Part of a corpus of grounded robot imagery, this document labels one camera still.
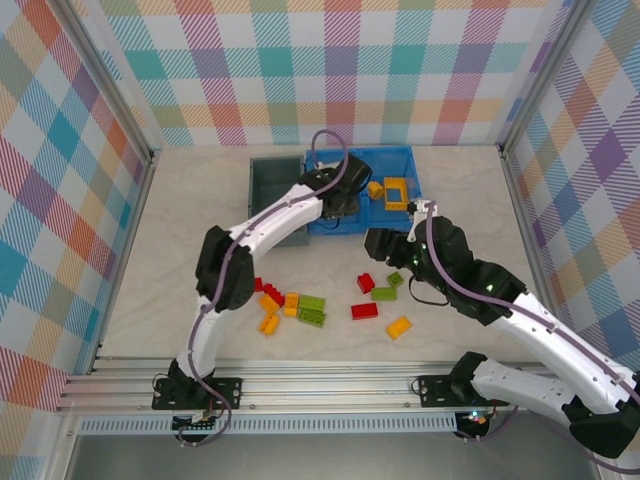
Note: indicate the small green lego brick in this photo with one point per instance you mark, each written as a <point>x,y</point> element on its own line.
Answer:
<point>396,279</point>

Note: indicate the red lego brick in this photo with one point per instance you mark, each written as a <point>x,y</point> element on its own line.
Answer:
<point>364,311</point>
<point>365,282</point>
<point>274,294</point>
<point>258,285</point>

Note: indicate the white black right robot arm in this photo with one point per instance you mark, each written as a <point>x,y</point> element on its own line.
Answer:
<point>550,330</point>

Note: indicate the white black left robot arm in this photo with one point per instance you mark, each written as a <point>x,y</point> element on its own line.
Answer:
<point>280,220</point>

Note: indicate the grey plastic storage bin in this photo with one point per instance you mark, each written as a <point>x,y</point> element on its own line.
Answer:
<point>275,185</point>

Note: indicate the small circuit board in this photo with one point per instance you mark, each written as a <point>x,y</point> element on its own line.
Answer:
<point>475,417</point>
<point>197,426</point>

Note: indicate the grey metal panel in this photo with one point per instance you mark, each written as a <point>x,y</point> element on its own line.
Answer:
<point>325,460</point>

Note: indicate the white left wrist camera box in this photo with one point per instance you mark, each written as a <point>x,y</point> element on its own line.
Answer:
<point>322,165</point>

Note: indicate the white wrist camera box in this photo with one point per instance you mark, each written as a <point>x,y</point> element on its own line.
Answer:
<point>322,165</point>
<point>422,206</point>

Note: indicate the yellow lego window frame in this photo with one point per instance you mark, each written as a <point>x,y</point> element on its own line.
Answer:
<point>386,197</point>

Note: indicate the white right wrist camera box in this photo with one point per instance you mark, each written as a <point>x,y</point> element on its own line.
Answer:
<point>422,206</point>

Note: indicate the aluminium side rail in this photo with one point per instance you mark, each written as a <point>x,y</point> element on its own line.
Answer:
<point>525,225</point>
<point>121,260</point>

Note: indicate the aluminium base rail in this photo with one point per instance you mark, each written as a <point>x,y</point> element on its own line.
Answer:
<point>325,390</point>

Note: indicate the aluminium corner post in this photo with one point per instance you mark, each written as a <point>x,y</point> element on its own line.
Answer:
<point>112,80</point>
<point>544,75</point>

